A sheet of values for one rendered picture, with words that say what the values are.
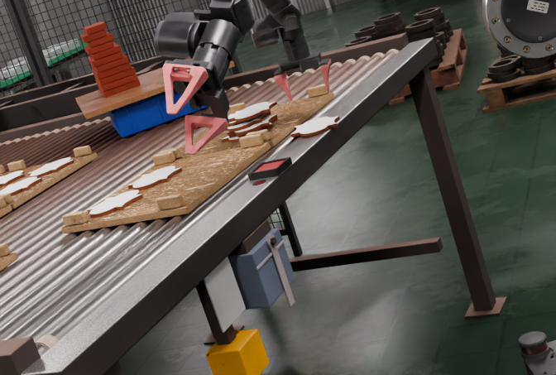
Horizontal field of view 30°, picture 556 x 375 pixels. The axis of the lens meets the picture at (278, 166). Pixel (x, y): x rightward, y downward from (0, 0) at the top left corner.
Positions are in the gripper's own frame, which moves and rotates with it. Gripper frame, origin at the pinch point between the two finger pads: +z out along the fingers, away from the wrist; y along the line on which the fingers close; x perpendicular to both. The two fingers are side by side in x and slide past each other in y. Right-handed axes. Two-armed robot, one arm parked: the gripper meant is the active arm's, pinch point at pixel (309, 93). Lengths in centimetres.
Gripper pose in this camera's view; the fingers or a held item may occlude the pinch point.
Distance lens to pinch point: 261.9
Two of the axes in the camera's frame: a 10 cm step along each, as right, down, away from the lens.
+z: 2.8, 9.3, 2.6
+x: -1.5, 3.1, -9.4
